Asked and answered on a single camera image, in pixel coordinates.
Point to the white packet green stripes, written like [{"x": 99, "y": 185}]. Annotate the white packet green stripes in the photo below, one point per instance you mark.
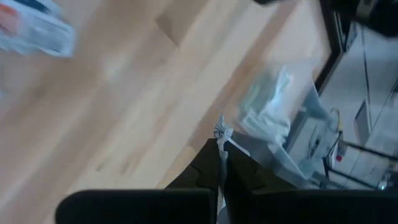
[{"x": 258, "y": 93}]

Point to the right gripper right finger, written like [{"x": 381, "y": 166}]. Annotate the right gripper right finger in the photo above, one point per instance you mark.
[{"x": 273, "y": 202}]

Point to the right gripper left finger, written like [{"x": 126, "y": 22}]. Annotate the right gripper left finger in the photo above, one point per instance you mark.
[{"x": 174, "y": 205}]

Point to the white packet blue print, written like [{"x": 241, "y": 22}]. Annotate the white packet blue print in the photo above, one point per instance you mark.
[{"x": 222, "y": 133}]

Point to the plain white packet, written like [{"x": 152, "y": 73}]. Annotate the plain white packet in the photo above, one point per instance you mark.
[{"x": 267, "y": 124}]

